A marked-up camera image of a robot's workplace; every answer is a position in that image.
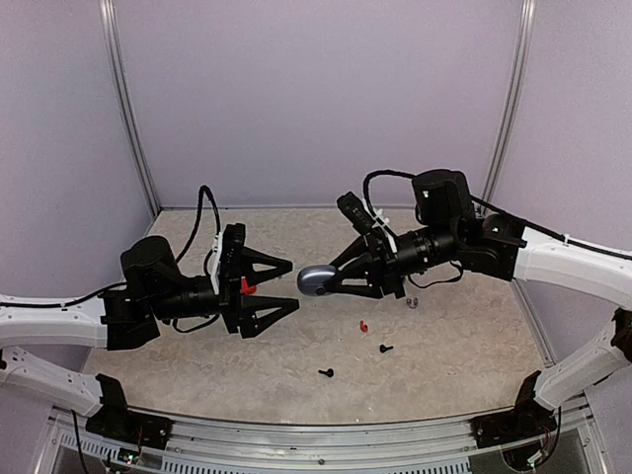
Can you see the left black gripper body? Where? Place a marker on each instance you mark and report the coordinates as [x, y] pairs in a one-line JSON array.
[[229, 299]]

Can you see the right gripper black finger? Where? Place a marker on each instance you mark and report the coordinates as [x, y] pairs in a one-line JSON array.
[[357, 260], [367, 290]]

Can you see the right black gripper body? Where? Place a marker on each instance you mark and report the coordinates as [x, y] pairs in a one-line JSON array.
[[386, 265]]

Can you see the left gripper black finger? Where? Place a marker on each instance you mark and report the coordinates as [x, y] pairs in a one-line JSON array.
[[257, 267], [258, 313]]

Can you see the purple earbud charging case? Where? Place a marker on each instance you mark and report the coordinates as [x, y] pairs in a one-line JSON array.
[[311, 280]]

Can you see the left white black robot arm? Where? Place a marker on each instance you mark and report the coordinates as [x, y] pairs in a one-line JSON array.
[[125, 316]]

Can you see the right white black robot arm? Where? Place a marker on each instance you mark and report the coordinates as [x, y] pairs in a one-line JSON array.
[[500, 245]]

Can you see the red earbud near red case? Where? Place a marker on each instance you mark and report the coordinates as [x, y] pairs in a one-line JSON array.
[[247, 289]]

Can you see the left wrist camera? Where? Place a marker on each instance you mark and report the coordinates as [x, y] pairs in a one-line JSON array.
[[225, 253]]

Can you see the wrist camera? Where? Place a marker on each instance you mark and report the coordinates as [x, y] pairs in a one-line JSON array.
[[225, 253], [366, 220]]

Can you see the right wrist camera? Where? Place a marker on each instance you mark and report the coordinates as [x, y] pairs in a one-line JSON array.
[[366, 220]]

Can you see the front aluminium rail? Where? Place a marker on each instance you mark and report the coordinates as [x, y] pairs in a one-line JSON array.
[[199, 445]]

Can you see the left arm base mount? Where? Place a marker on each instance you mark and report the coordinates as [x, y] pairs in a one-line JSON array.
[[132, 427]]

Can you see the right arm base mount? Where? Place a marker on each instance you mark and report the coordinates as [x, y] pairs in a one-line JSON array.
[[510, 426]]

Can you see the right aluminium frame post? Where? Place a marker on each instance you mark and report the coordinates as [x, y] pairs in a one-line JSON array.
[[511, 104]]

